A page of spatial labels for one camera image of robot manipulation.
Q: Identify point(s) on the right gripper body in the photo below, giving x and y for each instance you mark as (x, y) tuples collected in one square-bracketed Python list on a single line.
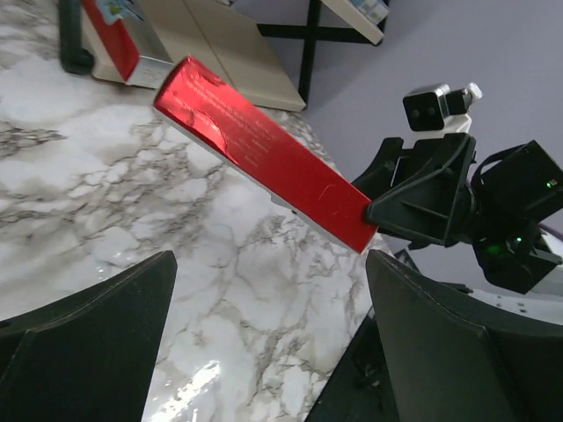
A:
[(465, 205)]

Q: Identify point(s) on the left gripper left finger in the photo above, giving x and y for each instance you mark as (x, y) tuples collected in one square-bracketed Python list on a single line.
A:
[(89, 356)]

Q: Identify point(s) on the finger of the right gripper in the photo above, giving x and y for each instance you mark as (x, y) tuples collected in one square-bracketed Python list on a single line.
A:
[(376, 179), (417, 207)]

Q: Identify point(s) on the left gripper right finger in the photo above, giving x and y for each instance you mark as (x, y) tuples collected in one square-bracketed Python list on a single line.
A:
[(458, 355)]

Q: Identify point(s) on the red white toothpaste box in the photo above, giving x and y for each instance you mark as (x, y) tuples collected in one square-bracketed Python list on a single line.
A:
[(199, 103)]

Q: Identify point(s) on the silver red toothpaste box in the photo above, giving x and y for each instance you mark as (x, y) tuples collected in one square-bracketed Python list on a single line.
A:
[(131, 41)]

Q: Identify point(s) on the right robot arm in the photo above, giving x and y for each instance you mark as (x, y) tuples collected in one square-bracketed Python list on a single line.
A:
[(517, 189)]

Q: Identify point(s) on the black three-tier shelf rack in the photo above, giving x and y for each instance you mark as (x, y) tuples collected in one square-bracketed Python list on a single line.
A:
[(271, 65)]

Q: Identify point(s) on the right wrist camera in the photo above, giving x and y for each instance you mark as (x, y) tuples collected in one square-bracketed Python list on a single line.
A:
[(436, 110)]

